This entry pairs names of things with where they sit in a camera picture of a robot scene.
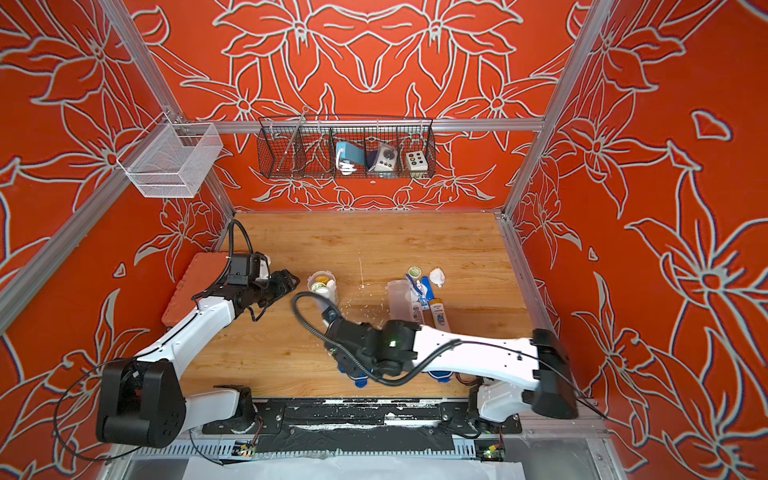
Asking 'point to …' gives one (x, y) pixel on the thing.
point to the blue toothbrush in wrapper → (421, 290)
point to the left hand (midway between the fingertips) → (292, 282)
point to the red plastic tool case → (202, 272)
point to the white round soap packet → (437, 277)
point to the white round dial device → (386, 158)
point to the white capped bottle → (418, 312)
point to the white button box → (416, 161)
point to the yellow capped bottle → (440, 315)
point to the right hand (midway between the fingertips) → (340, 352)
